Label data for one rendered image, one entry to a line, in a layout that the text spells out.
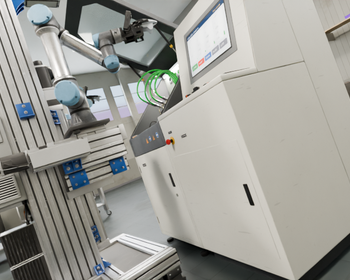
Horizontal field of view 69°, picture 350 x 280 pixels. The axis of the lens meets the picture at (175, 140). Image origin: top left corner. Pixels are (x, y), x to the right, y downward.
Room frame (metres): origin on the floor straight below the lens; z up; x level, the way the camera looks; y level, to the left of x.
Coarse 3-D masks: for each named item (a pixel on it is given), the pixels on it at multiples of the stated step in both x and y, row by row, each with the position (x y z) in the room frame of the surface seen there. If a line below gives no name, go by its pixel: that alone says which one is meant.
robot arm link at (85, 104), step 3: (81, 87) 1.45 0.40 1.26; (81, 90) 1.44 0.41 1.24; (84, 93) 1.46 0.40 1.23; (84, 96) 1.43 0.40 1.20; (84, 99) 1.41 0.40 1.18; (84, 102) 1.43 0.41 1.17; (87, 102) 1.46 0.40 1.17; (81, 105) 1.40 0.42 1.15; (84, 105) 1.43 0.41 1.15; (87, 105) 1.44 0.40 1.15; (69, 108) 1.41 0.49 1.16; (72, 108) 1.39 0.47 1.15; (75, 108) 1.40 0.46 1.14; (78, 108) 1.40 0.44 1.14; (69, 111) 1.42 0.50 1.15
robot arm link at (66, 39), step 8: (64, 32) 1.42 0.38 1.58; (64, 40) 1.43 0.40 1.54; (72, 40) 1.43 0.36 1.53; (80, 40) 1.45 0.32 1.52; (72, 48) 1.45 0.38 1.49; (80, 48) 1.44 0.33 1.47; (88, 48) 1.44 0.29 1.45; (88, 56) 1.45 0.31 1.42; (96, 56) 1.44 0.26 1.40; (104, 64) 1.46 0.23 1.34; (112, 72) 1.50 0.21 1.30
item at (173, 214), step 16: (144, 160) 2.10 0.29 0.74; (160, 160) 1.83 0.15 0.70; (144, 176) 2.22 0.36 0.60; (160, 176) 1.92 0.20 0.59; (176, 176) 1.70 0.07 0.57; (160, 192) 2.02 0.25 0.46; (176, 192) 1.77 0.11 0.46; (160, 208) 2.13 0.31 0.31; (176, 208) 1.85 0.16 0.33; (160, 224) 2.25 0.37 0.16; (176, 224) 1.94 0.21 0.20; (192, 224) 1.71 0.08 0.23; (192, 240) 1.78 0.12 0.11
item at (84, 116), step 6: (84, 108) 1.42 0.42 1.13; (72, 114) 1.41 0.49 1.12; (78, 114) 1.40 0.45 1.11; (84, 114) 1.41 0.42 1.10; (90, 114) 1.43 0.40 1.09; (72, 120) 1.41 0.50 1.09; (78, 120) 1.40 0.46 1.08; (84, 120) 1.39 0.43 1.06; (90, 120) 1.41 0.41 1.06; (96, 120) 1.45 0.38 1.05; (72, 126) 1.40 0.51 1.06
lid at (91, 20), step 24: (72, 0) 1.68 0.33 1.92; (96, 0) 1.65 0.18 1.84; (120, 0) 1.67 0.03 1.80; (72, 24) 1.92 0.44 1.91; (96, 24) 1.92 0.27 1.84; (120, 24) 1.89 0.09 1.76; (168, 24) 1.81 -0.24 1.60; (120, 48) 2.19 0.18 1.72; (144, 48) 2.14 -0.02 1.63; (168, 48) 2.08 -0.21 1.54
